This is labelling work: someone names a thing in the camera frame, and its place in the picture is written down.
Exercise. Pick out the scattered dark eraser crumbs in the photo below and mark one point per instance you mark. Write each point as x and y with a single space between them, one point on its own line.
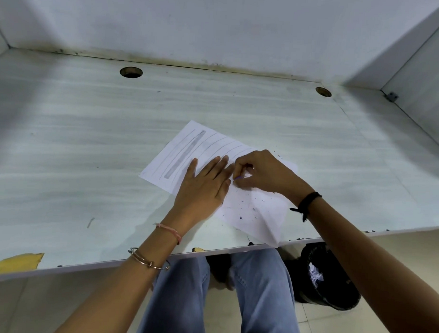
245 208

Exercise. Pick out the blue jeans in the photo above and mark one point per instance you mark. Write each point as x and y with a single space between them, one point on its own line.
261 299

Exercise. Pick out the white lined paper sheet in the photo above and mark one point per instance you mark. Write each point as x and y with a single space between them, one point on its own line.
191 149

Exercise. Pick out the person's left thumb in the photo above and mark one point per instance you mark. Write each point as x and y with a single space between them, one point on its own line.
191 167

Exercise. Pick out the person's right hand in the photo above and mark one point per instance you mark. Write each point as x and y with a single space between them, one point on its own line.
271 173

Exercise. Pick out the small yellow paper scrap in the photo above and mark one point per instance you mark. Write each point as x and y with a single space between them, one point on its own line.
198 249

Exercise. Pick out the person's left forearm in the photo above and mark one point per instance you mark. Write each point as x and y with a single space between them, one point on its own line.
129 280

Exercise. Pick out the large yellow paper scrap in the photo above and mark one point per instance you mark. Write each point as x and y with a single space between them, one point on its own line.
15 263

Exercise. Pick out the crumpled white paper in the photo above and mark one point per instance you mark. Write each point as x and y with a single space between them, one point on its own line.
315 274

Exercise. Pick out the person's right forearm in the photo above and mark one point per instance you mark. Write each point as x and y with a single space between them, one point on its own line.
373 278

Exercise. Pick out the metal partition bracket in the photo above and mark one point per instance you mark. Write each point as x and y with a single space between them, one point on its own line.
390 96

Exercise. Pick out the black trash bin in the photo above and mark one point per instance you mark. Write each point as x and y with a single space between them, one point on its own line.
330 287

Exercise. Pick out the person's left little finger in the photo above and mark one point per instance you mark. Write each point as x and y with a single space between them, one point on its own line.
226 190

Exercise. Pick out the person's left middle finger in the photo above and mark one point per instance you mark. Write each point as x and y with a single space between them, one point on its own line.
220 169

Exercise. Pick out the person's left hand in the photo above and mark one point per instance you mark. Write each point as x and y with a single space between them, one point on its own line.
198 194

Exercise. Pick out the person's right thumb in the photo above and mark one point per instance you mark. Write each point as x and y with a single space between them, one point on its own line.
243 183

